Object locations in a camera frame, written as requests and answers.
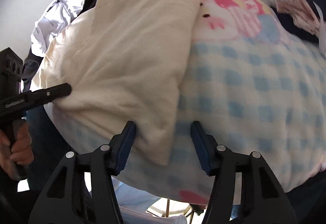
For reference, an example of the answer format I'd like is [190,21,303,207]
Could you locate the cream and pink shirt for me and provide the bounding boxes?
[31,0,201,166]

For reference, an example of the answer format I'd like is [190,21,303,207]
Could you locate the navy and pink folded clothes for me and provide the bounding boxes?
[273,0,325,56]

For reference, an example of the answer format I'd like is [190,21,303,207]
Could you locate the person's left hand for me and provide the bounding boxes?
[1,120,34,180]

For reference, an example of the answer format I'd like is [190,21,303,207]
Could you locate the light blue storage bag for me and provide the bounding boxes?
[112,178,187,224]

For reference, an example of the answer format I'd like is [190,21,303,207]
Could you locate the person's dark jeans leg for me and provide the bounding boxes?
[26,106,74,191]

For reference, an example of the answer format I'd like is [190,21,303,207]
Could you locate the white garment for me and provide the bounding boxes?
[30,0,85,57]

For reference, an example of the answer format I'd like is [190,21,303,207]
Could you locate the blue checkered floral bedspread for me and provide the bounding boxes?
[45,0,325,204]

